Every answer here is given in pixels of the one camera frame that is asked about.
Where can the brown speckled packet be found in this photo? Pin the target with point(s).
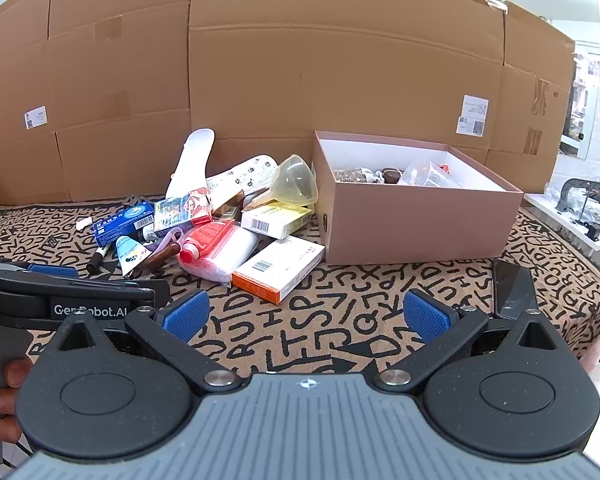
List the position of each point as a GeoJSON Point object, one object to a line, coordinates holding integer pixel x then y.
{"type": "Point", "coordinates": [352, 175]}

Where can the dark brown round object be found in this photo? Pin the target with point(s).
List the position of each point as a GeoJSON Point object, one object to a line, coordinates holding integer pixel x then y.
{"type": "Point", "coordinates": [392, 176]}

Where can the black metal clamp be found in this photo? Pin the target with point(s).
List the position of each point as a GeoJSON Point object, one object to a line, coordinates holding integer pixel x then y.
{"type": "Point", "coordinates": [575, 192]}

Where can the glass door cabinet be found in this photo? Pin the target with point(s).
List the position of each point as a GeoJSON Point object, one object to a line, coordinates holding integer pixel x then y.
{"type": "Point", "coordinates": [580, 100]}

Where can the blue cardboard box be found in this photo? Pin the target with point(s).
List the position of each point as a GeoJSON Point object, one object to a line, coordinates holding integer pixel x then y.
{"type": "Point", "coordinates": [122, 222]}

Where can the person's left hand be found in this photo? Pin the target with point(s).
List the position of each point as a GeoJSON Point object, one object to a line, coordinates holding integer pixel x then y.
{"type": "Point", "coordinates": [0, 410]}

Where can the brown cardboard shoe box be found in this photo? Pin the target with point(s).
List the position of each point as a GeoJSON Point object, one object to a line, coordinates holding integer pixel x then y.
{"type": "Point", "coordinates": [410, 220]}

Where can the white side table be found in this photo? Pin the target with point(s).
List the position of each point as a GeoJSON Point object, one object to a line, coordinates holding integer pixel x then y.
{"type": "Point", "coordinates": [565, 220]}

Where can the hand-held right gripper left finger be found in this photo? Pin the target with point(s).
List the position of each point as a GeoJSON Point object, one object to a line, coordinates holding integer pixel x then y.
{"type": "Point", "coordinates": [187, 316]}

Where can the brown cardboard sheet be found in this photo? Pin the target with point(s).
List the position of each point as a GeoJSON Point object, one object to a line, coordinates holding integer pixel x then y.
{"type": "Point", "coordinates": [340, 60]}
{"type": "Point", "coordinates": [530, 100]}
{"type": "Point", "coordinates": [115, 75]}

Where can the red and blue carton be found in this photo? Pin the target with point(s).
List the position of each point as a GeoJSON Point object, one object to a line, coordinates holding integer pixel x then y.
{"type": "Point", "coordinates": [182, 210]}

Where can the black smartphone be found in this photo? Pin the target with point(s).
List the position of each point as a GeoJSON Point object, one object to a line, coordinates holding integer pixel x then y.
{"type": "Point", "coordinates": [512, 290]}

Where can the red bottle with red cap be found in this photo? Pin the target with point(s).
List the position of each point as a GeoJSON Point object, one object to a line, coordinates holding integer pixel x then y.
{"type": "Point", "coordinates": [205, 242]}

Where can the gold and brown box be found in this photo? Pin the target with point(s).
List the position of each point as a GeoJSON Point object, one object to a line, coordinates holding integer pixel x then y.
{"type": "Point", "coordinates": [227, 205]}

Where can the white shipping label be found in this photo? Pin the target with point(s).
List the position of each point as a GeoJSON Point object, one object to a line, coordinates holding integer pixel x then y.
{"type": "Point", "coordinates": [35, 118]}
{"type": "Point", "coordinates": [473, 115]}

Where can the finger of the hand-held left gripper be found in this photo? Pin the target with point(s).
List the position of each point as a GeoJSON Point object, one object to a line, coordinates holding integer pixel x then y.
{"type": "Point", "coordinates": [52, 270]}
{"type": "Point", "coordinates": [80, 287]}

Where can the clear yellowish plastic funnel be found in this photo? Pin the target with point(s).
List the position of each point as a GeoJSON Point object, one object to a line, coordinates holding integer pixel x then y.
{"type": "Point", "coordinates": [292, 180]}

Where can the clear plastic bag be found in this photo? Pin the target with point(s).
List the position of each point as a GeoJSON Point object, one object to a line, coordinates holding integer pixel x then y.
{"type": "Point", "coordinates": [232, 255]}

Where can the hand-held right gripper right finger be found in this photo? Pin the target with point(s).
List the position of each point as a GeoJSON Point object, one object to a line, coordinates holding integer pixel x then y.
{"type": "Point", "coordinates": [427, 316]}

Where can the clear plastic cup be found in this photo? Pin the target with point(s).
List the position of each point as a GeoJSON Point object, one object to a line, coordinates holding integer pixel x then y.
{"type": "Point", "coordinates": [425, 172]}

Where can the white and orange medicine box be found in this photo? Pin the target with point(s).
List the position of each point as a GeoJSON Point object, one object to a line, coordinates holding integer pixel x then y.
{"type": "Point", "coordinates": [280, 267]}

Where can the small white paper scrap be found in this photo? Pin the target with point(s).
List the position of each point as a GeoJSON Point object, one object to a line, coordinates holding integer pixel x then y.
{"type": "Point", "coordinates": [85, 223]}

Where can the letter-print tan blanket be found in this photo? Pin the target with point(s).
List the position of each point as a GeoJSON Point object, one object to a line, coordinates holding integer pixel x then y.
{"type": "Point", "coordinates": [330, 310]}

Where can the black marker pen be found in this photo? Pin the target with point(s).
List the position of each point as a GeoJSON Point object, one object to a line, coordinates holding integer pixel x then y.
{"type": "Point", "coordinates": [97, 259]}

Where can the patterned white shoe insole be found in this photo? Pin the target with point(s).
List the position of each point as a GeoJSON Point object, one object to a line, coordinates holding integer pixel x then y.
{"type": "Point", "coordinates": [240, 175]}

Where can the white and blue tube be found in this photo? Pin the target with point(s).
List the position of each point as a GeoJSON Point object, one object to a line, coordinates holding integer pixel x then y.
{"type": "Point", "coordinates": [130, 255]}

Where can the white and yellow medicine box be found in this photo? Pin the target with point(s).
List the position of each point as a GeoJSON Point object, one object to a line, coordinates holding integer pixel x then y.
{"type": "Point", "coordinates": [275, 220]}

